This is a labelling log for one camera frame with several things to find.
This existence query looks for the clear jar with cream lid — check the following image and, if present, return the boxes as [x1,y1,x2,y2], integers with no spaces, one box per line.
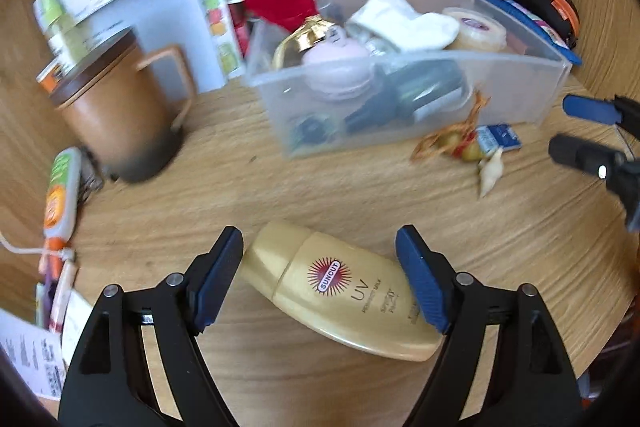
[442,8,506,53]

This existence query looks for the gold sunscreen bottle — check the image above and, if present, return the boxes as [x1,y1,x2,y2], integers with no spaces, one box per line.
[240,221,442,362]

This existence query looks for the dark green glass bottle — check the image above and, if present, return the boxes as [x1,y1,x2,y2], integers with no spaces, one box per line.
[344,60,471,134]

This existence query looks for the white cloth drawstring pouch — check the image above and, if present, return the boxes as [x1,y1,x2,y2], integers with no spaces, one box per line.
[344,0,460,52]

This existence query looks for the pink round compact case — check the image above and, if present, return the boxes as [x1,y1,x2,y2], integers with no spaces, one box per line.
[302,25,372,102]

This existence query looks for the red velvet drawstring pouch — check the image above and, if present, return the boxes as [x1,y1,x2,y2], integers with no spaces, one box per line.
[244,0,337,69]

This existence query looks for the white printed label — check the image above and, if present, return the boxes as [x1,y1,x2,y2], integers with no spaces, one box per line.
[61,289,92,367]

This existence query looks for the white receipt slip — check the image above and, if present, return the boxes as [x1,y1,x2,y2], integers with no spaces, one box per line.
[0,310,66,401]

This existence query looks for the pink lip balm stick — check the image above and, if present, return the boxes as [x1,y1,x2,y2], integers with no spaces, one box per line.
[48,260,78,334]

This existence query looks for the blue pencil pouch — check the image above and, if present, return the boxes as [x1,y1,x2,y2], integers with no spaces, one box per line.
[484,0,582,66]

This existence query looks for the black orange zip case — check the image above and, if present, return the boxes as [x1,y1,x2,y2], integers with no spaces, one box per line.
[512,0,582,50]

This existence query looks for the small blue sachet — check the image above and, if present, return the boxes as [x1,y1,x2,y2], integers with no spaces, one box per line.
[475,124,522,155]

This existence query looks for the brown ceramic mug with lid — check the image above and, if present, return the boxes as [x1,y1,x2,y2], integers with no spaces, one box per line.
[49,28,196,183]

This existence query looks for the clear plastic storage bin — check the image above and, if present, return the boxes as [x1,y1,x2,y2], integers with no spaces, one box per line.
[245,0,572,157]

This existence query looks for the orange tube package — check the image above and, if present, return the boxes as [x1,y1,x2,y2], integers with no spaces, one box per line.
[36,57,64,94]

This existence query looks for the green spray bottle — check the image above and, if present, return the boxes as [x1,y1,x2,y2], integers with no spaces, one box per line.
[35,0,90,72]

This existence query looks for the fruit sticker sheet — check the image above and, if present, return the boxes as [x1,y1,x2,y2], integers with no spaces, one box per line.
[203,0,245,79]

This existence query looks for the white charging cable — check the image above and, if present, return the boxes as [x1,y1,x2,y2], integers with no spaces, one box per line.
[0,231,76,260]

